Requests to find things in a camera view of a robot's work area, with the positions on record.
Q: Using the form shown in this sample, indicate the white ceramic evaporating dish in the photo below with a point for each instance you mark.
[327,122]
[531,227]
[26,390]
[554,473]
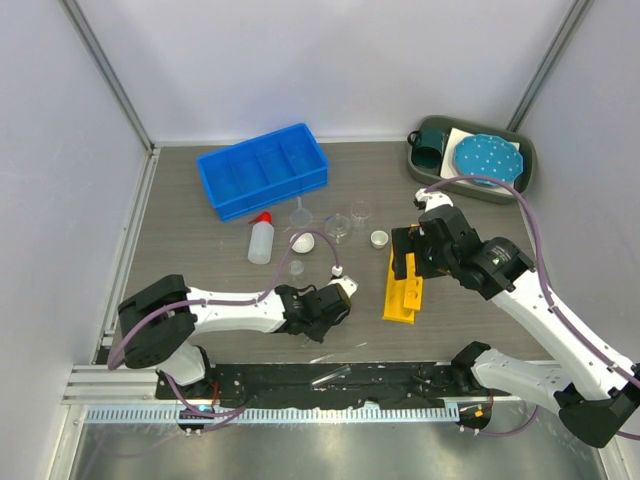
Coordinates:
[304,244]

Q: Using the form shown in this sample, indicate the yellow test tube rack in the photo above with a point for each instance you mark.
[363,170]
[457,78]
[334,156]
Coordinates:
[403,298]

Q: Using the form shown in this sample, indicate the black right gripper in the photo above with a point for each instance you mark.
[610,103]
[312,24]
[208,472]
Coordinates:
[411,239]

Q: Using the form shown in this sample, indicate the blue plastic divided bin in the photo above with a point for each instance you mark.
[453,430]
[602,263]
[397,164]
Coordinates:
[260,172]

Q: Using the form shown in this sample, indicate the tall clear glass beaker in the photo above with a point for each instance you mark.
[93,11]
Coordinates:
[360,214]

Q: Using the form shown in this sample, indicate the white slotted cable duct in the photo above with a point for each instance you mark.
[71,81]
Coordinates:
[173,413]

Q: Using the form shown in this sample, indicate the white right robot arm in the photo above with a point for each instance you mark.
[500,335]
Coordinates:
[593,389]

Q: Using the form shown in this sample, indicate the grey-green plastic tray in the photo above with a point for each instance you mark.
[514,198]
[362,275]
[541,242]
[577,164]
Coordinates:
[477,187]

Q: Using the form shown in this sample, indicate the clear glass test tube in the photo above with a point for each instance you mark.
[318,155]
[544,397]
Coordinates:
[327,378]

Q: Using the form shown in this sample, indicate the aluminium frame rail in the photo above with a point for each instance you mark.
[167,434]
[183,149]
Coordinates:
[96,384]

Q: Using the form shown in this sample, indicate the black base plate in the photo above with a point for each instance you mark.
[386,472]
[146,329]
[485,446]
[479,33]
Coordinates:
[335,386]

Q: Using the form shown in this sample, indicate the small white ceramic crucible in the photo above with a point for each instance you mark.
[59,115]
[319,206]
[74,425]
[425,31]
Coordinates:
[379,239]

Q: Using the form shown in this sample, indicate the white square plate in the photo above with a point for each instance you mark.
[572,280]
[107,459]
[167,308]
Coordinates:
[447,168]

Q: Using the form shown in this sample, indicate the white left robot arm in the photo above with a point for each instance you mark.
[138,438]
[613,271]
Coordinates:
[156,323]

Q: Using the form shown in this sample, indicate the small clear glass beaker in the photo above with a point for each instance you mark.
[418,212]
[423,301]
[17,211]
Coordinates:
[296,273]

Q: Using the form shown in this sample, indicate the dark green mug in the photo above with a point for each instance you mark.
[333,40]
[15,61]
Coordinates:
[427,147]

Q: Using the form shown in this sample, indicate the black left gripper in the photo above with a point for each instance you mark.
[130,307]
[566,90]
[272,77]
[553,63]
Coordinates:
[318,334]

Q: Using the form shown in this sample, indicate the blue polka dot plate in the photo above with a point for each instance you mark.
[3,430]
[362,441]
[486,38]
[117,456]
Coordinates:
[488,156]

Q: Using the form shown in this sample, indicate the white wash bottle red cap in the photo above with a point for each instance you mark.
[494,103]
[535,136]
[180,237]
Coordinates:
[261,240]

